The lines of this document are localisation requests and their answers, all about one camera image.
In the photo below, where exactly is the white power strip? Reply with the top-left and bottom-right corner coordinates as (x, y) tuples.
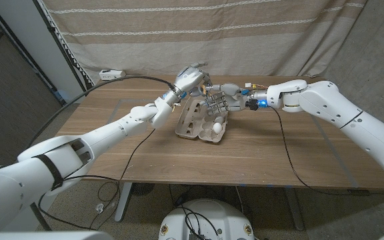
(99, 69), (127, 81)

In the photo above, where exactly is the grey cardboard egg carton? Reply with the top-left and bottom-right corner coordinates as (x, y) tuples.
(174, 97), (229, 144)

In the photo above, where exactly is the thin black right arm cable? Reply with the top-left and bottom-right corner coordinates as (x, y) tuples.
(271, 106), (384, 197)

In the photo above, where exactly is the white table leg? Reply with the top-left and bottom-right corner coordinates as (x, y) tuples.
(283, 187), (305, 231)
(114, 181), (133, 223)

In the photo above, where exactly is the thin black floor cable loop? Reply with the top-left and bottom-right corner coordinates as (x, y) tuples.
(97, 181), (122, 203)

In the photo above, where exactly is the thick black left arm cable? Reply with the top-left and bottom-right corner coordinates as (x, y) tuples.
(27, 75), (177, 231)

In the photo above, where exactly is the black ribbed round object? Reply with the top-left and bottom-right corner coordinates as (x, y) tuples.
(131, 182), (156, 197)

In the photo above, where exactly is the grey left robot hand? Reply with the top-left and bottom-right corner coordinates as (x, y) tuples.
(172, 62), (212, 101)

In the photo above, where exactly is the black looped base cable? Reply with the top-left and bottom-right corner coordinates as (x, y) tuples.
(176, 206), (220, 240)

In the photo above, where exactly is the beige striped curtain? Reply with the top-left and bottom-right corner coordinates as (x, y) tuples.
(41, 0), (368, 78)

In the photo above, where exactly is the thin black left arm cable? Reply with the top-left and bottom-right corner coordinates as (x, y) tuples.
(37, 128), (156, 231)

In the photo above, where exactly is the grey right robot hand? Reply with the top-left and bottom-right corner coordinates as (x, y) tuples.
(205, 83), (251, 116)

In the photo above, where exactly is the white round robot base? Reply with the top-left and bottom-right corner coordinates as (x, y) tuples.
(158, 199), (255, 240)

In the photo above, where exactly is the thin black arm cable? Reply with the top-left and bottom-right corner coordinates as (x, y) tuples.
(37, 128), (156, 231)
(271, 106), (384, 197)

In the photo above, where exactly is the black slanted frame post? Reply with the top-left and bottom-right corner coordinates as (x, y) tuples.
(31, 0), (95, 97)

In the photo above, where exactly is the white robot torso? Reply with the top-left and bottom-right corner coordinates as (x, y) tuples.
(0, 230), (115, 240)

